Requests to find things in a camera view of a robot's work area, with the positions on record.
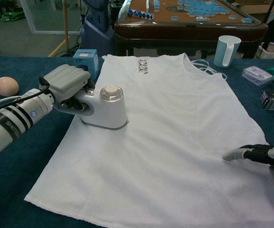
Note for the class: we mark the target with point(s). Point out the green bag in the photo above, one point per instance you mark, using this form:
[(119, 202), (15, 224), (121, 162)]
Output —
[(9, 17)]

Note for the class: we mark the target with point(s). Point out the beige egg-shaped ball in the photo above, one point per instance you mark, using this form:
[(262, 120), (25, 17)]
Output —
[(6, 86)]

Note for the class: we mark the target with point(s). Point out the wooden pole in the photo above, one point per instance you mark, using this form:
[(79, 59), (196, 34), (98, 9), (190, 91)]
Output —
[(66, 23)]

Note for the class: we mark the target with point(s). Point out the blue speaker carton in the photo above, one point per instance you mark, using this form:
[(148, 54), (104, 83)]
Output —
[(87, 57)]

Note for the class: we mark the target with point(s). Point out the glass partition with metal frame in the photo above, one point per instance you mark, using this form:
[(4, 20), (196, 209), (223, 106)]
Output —
[(49, 16)]

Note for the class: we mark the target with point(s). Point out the blue white snake puzzle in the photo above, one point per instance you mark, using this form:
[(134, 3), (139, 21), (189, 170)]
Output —
[(140, 14)]

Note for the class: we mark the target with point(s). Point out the blue mahjong tile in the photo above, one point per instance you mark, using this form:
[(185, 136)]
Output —
[(176, 18), (201, 19), (247, 20), (232, 17)]

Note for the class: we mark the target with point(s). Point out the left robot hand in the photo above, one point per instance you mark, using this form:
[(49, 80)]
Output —
[(65, 80)]

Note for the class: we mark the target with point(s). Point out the white tile rack bar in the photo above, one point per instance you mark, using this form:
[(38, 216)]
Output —
[(147, 3)]

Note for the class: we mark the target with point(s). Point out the white handheld garment steamer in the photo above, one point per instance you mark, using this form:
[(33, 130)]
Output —
[(113, 111)]

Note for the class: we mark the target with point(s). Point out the clear plastic case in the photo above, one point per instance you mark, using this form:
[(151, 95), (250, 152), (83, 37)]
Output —
[(257, 76)]

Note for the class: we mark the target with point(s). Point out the brown wooden mahjong table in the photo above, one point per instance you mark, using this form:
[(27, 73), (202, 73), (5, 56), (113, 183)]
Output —
[(187, 33)]

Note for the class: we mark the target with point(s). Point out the light blue white mug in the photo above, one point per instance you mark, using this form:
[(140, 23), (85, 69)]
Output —
[(223, 52)]

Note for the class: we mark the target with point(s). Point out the white sleeveless shirt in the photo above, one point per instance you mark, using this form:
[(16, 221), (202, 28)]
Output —
[(156, 154)]

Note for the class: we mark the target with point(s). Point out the blue machine base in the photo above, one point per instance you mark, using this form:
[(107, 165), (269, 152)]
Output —
[(96, 31)]

